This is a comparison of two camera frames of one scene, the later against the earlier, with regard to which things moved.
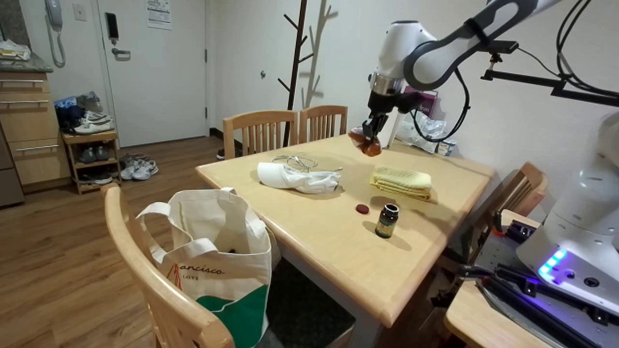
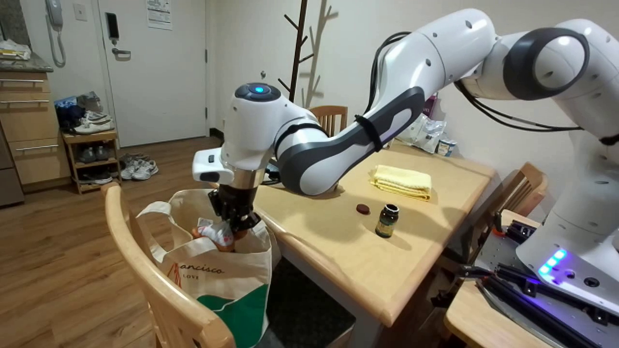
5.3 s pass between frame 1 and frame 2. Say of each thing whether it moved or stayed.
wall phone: stayed
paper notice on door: stayed
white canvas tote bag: stayed
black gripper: moved
